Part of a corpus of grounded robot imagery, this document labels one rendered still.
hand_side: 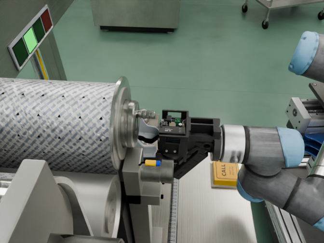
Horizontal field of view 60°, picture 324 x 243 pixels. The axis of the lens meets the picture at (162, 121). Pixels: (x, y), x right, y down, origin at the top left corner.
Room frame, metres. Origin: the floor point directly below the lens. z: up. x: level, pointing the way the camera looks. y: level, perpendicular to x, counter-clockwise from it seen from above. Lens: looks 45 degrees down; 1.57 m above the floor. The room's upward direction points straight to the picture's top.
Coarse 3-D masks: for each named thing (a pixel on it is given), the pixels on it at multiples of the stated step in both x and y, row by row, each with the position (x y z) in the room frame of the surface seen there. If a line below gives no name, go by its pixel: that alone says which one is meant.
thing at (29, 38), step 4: (28, 32) 0.70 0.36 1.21; (32, 32) 0.72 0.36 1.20; (24, 36) 0.68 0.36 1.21; (28, 36) 0.70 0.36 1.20; (32, 36) 0.71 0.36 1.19; (28, 40) 0.69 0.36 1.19; (32, 40) 0.71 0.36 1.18; (28, 44) 0.68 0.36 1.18; (32, 44) 0.70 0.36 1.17; (36, 44) 0.72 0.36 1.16; (28, 48) 0.68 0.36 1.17; (32, 48) 0.69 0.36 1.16
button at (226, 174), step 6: (216, 162) 0.48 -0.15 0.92; (222, 162) 0.48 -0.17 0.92; (216, 168) 0.46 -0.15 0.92; (222, 168) 0.46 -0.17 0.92; (228, 168) 0.46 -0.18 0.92; (234, 168) 0.46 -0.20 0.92; (216, 174) 0.44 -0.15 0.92; (222, 174) 0.44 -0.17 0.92; (228, 174) 0.44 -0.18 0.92; (234, 174) 0.44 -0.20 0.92; (216, 180) 0.42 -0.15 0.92; (222, 180) 0.42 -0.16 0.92; (228, 180) 0.42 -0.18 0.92; (234, 180) 0.42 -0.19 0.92
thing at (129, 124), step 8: (128, 104) 0.32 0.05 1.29; (136, 104) 0.33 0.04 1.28; (128, 112) 0.30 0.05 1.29; (136, 112) 0.32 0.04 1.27; (128, 120) 0.29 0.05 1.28; (136, 120) 0.32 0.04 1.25; (120, 128) 0.28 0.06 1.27; (128, 128) 0.28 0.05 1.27; (136, 128) 0.31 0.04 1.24; (128, 136) 0.28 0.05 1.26; (136, 136) 0.31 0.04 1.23; (128, 144) 0.28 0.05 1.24
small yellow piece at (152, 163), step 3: (141, 162) 0.26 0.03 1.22; (144, 162) 0.25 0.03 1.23; (147, 162) 0.25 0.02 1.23; (150, 162) 0.25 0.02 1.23; (153, 162) 0.25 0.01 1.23; (156, 162) 0.25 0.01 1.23; (159, 162) 0.25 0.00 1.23; (147, 165) 0.25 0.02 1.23; (150, 165) 0.25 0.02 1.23; (153, 165) 0.25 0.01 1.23; (156, 165) 0.25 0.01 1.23; (159, 165) 0.25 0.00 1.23
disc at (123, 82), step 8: (120, 80) 0.33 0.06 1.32; (120, 88) 0.32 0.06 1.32; (128, 88) 0.37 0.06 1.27; (112, 104) 0.28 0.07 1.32; (112, 112) 0.27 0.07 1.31; (112, 120) 0.27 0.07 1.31; (112, 128) 0.26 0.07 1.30; (112, 136) 0.25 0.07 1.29; (112, 144) 0.25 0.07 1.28; (112, 152) 0.24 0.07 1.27; (112, 160) 0.24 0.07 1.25; (120, 160) 0.27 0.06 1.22; (120, 168) 0.26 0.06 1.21
